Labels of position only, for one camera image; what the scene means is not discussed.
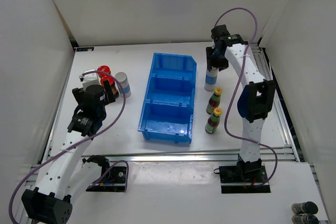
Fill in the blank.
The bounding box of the blue-label shaker can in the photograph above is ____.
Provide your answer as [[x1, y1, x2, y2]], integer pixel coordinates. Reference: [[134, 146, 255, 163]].
[[204, 68, 218, 91], [114, 72, 131, 98]]

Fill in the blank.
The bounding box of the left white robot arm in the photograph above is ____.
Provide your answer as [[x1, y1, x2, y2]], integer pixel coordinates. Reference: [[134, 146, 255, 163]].
[[22, 84, 110, 223]]

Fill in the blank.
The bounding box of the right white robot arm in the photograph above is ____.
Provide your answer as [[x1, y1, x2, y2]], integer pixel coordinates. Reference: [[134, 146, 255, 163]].
[[206, 25, 275, 182]]

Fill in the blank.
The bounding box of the front red-lid sauce jar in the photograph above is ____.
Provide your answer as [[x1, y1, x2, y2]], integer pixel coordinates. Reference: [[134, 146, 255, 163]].
[[100, 75, 119, 99]]

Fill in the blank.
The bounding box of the red-lid sauce jar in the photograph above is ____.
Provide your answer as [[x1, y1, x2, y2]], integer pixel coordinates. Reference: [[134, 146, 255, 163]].
[[100, 75, 119, 99], [97, 65, 111, 78]]

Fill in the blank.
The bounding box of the rear red-lid sauce jar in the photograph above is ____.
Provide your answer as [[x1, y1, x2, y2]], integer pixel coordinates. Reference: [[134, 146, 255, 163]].
[[97, 65, 111, 78]]

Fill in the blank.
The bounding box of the rear yellow-cap sauce bottle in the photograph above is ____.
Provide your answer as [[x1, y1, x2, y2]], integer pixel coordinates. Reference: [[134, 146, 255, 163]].
[[206, 88, 223, 114]]

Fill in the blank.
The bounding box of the yellow-cap sauce bottle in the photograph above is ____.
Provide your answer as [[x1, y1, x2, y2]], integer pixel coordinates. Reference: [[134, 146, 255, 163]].
[[205, 107, 223, 134], [206, 88, 223, 114]]

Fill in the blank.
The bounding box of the blue three-compartment plastic bin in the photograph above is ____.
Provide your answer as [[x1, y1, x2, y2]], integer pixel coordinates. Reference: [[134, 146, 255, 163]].
[[138, 52, 197, 145]]

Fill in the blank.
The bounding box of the front yellow-cap sauce bottle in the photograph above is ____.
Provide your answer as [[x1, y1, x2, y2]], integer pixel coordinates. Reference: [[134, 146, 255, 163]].
[[205, 107, 223, 134]]

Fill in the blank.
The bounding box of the upper dark corner bottle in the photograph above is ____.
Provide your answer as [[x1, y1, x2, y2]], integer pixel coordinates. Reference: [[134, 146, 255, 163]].
[[291, 201, 319, 215]]

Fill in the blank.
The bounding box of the dark corner bottle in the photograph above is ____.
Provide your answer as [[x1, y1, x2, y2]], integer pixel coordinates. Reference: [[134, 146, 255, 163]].
[[291, 214, 319, 224], [291, 201, 319, 215]]

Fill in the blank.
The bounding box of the lower dark corner bottle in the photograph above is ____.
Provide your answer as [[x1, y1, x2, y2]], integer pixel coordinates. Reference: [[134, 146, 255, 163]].
[[291, 214, 319, 224]]

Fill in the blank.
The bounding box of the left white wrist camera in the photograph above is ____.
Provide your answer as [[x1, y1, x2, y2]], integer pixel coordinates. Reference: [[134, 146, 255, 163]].
[[79, 69, 100, 91]]

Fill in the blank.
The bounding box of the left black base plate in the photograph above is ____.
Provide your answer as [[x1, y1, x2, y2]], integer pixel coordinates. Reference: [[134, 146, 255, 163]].
[[86, 166, 128, 193]]

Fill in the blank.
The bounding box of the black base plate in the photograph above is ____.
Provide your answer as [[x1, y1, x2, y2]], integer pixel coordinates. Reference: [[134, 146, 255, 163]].
[[213, 165, 271, 194], [86, 166, 128, 193]]

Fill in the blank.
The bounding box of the aluminium frame rail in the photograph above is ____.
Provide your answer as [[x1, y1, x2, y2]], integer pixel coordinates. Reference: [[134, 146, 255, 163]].
[[39, 45, 301, 163]]

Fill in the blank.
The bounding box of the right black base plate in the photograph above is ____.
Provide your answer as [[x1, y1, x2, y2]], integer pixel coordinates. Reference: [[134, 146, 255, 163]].
[[213, 165, 271, 194]]

